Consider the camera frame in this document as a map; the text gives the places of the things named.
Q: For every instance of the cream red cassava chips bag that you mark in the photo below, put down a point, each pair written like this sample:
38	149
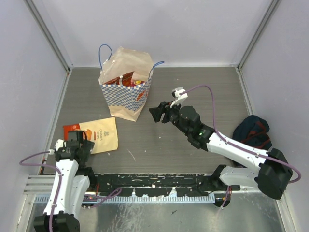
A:
102	132

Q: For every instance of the colourful candy bag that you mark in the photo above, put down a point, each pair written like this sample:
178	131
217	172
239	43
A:
134	83

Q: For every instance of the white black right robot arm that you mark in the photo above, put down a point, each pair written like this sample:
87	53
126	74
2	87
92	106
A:
265	170

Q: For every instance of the red Doritos bag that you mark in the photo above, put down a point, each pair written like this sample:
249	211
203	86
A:
123	80

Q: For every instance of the blue checkered paper bag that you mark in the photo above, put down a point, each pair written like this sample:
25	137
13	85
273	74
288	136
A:
125	102

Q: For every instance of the right aluminium corner post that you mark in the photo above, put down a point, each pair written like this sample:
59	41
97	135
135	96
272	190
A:
261	27

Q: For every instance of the left aluminium corner post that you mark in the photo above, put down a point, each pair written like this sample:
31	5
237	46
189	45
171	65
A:
47	33

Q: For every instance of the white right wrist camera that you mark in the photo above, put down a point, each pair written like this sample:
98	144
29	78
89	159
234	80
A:
179	95

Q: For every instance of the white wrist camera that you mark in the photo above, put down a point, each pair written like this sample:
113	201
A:
59	147
179	95

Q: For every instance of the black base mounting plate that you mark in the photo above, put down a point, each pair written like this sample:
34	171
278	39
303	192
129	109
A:
154	185

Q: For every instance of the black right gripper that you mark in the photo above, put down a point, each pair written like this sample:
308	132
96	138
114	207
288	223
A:
157	112

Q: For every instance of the aluminium front rail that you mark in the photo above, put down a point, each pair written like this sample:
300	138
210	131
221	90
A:
92	198

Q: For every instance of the dark blue red cloth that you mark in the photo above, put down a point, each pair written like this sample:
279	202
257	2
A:
252	131

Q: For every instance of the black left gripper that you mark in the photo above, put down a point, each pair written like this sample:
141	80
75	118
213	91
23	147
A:
87	147

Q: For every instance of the aluminium corner post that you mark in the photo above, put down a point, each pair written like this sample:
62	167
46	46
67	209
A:
47	33
261	27

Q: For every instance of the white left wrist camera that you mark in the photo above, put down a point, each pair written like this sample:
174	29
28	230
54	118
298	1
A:
59	147

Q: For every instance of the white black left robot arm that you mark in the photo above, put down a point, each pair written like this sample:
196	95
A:
72	180

